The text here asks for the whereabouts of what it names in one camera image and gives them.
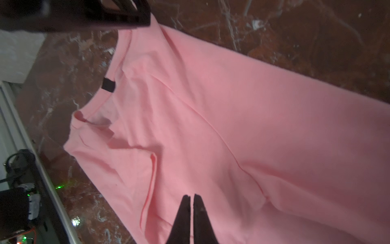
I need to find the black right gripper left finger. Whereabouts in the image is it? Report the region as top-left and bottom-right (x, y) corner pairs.
(166, 195), (191, 244)

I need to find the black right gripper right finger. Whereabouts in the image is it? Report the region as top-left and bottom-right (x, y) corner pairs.
(193, 194), (218, 244)

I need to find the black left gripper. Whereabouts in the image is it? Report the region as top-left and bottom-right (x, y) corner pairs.
(1, 0), (151, 32)

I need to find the pink t-shirt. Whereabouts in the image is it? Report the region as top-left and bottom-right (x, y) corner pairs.
(64, 18), (390, 244)

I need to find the aluminium mounting rail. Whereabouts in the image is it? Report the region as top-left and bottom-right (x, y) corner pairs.
(1, 81), (80, 244)

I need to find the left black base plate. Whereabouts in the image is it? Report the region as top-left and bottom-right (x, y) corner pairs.
(1, 149), (73, 244)

